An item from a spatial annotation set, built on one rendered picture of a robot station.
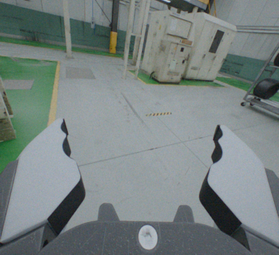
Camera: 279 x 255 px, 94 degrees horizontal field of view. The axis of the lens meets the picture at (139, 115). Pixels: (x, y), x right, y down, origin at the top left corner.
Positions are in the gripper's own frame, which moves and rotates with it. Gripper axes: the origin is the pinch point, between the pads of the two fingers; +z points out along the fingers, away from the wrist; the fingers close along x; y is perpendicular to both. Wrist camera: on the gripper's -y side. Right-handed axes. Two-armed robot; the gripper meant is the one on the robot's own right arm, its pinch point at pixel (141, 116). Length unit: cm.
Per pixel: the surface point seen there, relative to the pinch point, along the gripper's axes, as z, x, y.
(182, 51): 432, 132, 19
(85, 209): 37, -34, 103
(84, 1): 918, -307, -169
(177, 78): 440, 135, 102
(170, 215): 38, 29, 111
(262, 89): 314, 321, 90
